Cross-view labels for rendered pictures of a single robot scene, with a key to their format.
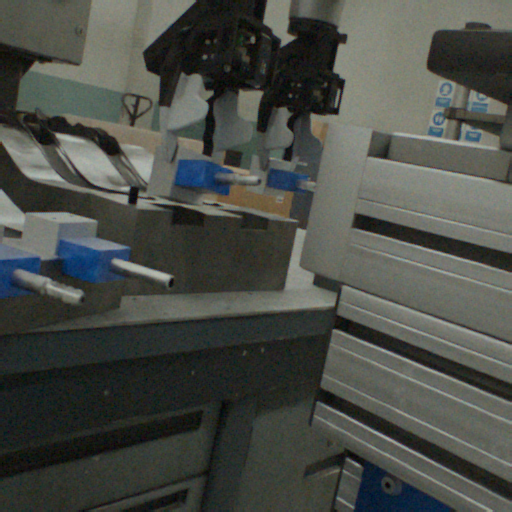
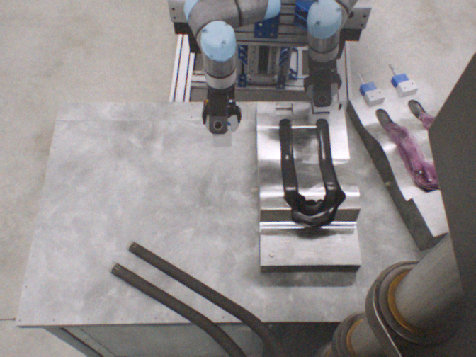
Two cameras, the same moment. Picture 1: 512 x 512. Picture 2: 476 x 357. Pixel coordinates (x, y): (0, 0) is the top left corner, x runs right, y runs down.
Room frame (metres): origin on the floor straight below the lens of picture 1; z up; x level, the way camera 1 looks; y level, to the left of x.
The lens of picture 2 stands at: (1.51, 0.61, 2.12)
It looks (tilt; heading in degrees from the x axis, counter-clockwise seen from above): 62 degrees down; 229
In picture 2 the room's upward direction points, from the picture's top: straight up
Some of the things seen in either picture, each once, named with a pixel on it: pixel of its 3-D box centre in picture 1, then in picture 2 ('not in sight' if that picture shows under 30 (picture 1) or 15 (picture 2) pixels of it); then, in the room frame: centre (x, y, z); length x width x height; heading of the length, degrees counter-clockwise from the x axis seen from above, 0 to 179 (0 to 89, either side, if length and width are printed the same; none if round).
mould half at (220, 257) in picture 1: (95, 192); (304, 178); (0.93, 0.22, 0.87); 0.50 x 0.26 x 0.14; 50
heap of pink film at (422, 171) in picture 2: not in sight; (428, 145); (0.60, 0.38, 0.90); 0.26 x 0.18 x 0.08; 67
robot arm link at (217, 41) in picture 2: not in sight; (218, 49); (1.02, -0.03, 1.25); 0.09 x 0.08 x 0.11; 70
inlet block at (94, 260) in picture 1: (103, 262); (367, 88); (0.55, 0.12, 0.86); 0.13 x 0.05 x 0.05; 67
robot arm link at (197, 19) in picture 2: not in sight; (211, 17); (0.97, -0.11, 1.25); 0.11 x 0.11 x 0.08; 70
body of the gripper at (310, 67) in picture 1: (308, 71); (221, 91); (1.01, -0.03, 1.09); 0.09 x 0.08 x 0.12; 50
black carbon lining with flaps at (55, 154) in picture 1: (101, 157); (309, 165); (0.91, 0.22, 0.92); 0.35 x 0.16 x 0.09; 50
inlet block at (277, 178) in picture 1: (293, 182); (222, 122); (1.00, -0.04, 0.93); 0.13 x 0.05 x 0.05; 50
